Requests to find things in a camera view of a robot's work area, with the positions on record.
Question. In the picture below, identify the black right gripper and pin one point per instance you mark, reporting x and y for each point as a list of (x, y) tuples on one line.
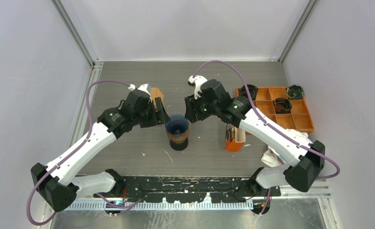
[(192, 102)]

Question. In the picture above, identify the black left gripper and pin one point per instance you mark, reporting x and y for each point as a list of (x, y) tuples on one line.
[(159, 117)]

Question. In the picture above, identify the blue glass dripper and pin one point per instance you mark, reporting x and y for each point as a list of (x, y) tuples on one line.
[(177, 125)]

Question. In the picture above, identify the brown paper coffee filter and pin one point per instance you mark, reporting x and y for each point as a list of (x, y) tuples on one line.
[(155, 93)]

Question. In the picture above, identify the red and black carafe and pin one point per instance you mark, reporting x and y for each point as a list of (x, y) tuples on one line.
[(179, 146)]

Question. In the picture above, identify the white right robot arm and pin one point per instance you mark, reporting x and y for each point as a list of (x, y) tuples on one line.
[(300, 167)]

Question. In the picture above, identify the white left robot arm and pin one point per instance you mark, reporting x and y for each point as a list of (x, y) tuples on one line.
[(58, 182)]

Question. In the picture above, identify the orange coffee filter box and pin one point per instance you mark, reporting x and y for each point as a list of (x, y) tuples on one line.
[(234, 138)]

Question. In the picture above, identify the dark rolled tie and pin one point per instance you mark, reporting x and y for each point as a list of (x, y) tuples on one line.
[(251, 93)]

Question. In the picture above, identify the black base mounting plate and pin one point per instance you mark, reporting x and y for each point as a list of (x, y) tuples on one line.
[(185, 189)]

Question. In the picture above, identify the white crumpled cloth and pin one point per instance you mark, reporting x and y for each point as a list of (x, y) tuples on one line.
[(270, 157)]

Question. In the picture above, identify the green floral rolled tie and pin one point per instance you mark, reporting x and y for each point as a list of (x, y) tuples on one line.
[(294, 92)]

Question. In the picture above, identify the orange wooden compartment tray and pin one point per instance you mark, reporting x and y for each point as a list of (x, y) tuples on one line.
[(299, 118)]

